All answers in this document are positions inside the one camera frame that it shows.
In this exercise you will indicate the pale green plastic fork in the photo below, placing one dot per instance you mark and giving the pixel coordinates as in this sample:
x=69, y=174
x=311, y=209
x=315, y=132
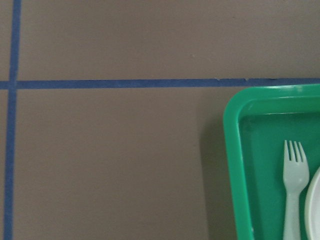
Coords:
x=296, y=176

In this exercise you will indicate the green plastic tray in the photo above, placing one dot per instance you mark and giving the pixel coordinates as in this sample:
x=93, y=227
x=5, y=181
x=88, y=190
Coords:
x=257, y=121

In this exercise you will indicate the white round plate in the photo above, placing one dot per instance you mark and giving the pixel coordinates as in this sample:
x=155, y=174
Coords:
x=312, y=208

